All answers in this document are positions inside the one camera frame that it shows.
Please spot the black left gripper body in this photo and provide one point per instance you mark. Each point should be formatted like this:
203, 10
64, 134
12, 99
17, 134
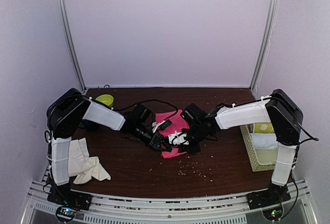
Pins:
150, 140

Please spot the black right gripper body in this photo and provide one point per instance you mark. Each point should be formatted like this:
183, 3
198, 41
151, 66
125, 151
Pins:
199, 135

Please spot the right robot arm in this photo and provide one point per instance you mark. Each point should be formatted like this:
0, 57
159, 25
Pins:
276, 123

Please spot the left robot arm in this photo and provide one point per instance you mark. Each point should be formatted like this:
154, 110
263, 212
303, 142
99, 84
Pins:
66, 114

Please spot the yellow rolled towel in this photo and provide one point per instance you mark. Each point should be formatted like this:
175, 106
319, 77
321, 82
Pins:
263, 128

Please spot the green bowl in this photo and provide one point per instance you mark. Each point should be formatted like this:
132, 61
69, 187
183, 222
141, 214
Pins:
106, 99

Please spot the light blue rolled towel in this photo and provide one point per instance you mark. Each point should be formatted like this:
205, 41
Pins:
264, 141

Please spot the dark blue mug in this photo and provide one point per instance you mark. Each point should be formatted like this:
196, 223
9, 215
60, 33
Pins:
90, 126

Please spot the beige plastic basket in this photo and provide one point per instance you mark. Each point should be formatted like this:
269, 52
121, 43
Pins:
260, 160

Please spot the white crumpled towel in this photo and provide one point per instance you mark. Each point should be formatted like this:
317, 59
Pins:
82, 166

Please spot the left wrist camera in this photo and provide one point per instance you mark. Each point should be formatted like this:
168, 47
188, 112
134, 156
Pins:
161, 125

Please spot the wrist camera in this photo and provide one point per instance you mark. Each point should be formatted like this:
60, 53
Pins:
161, 125
178, 138

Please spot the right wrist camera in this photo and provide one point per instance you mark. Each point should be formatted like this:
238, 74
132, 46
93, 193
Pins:
178, 138

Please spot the aluminium front rail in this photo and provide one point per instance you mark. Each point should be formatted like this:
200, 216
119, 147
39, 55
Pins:
232, 208

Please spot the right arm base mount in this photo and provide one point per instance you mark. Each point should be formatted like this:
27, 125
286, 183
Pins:
270, 201

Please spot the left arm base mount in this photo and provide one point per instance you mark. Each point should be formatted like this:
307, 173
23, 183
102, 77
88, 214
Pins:
70, 205

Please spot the right aluminium frame post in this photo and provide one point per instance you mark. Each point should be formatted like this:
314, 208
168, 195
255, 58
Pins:
264, 46

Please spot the aluminium frame post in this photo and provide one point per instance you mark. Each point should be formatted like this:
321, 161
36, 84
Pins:
70, 44
264, 46

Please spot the left aluminium frame post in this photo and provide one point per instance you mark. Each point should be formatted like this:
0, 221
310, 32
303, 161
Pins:
70, 44

